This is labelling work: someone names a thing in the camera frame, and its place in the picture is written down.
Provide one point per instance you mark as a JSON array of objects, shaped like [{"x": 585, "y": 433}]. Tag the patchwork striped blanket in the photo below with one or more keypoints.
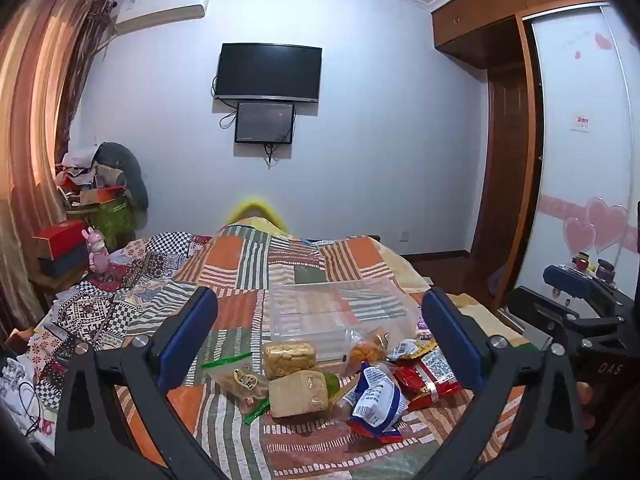
[{"x": 310, "y": 260}]

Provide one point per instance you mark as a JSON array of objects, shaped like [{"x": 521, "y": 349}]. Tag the dark box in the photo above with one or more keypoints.
[{"x": 65, "y": 265}]

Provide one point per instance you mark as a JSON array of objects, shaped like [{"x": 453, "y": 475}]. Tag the purple label roll packet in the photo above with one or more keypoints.
[{"x": 424, "y": 329}]

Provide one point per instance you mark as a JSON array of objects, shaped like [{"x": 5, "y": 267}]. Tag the red box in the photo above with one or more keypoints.
[{"x": 60, "y": 237}]

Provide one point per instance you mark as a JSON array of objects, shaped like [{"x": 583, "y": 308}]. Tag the white paper notice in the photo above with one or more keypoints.
[{"x": 581, "y": 122}]

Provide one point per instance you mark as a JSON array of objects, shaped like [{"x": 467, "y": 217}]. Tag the checkered patterned quilt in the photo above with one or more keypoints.
[{"x": 100, "y": 310}]

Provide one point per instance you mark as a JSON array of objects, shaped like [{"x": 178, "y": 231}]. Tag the grey bag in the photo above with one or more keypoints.
[{"x": 127, "y": 175}]

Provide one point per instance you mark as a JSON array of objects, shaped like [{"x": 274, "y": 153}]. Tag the wooden overhead cabinet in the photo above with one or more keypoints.
[{"x": 480, "y": 15}]

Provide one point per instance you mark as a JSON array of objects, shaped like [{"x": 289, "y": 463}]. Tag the tan biscuit packet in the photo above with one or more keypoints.
[{"x": 299, "y": 394}]

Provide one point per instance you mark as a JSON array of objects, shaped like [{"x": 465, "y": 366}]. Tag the clear plastic container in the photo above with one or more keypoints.
[{"x": 340, "y": 310}]

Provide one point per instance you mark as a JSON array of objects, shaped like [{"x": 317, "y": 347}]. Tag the person's right hand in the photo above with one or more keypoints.
[{"x": 584, "y": 405}]

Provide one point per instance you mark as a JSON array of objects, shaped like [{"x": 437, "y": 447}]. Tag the clear packet with round label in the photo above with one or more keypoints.
[{"x": 240, "y": 380}]

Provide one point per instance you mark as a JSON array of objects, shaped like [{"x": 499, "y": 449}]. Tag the small purple jar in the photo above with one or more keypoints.
[{"x": 605, "y": 267}]

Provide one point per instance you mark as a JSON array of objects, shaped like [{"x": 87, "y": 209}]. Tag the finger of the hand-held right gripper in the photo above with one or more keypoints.
[
  {"x": 540, "y": 312},
  {"x": 567, "y": 280}
]

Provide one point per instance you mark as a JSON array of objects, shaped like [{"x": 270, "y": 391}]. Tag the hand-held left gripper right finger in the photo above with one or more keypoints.
[{"x": 452, "y": 340}]

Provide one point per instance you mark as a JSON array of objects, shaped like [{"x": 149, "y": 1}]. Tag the white heart wardrobe door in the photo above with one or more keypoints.
[{"x": 580, "y": 170}]

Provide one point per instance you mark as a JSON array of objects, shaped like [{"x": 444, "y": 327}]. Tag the pile of clothes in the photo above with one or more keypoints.
[{"x": 77, "y": 170}]

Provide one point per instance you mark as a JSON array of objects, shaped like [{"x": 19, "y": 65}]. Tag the pink rabbit toy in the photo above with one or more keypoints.
[{"x": 96, "y": 252}]

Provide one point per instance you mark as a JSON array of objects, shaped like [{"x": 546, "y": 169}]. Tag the yellow cracker packet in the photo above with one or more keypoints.
[{"x": 289, "y": 358}]

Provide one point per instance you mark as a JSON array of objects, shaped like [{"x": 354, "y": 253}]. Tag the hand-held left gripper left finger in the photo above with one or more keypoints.
[{"x": 187, "y": 335}]

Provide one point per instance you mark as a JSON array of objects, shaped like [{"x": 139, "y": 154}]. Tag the orange snack packet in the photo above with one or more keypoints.
[{"x": 367, "y": 350}]

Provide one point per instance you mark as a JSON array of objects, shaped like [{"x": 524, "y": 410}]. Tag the brown wooden door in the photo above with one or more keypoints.
[{"x": 505, "y": 175}]

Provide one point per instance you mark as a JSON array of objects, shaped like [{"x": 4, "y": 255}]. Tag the blue and white snack packet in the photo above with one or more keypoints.
[{"x": 375, "y": 400}]

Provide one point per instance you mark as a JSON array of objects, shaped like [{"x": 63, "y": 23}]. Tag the green patterned bag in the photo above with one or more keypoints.
[{"x": 112, "y": 220}]

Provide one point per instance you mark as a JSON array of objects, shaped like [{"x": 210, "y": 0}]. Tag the small black monitor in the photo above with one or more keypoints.
[{"x": 264, "y": 122}]

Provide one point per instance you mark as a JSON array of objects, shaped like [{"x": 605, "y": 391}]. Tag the white air conditioner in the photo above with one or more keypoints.
[{"x": 160, "y": 19}]

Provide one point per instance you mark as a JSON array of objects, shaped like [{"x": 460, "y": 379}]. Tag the yellow and red snack packet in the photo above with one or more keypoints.
[{"x": 407, "y": 347}]

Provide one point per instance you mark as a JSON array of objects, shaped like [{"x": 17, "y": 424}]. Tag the black wall television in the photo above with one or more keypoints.
[{"x": 267, "y": 71}]

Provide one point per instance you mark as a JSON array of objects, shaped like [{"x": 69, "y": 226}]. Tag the striped orange curtain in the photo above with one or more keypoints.
[{"x": 35, "y": 135}]

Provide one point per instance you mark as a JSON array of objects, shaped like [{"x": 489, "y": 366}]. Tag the beige blanket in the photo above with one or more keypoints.
[{"x": 400, "y": 267}]

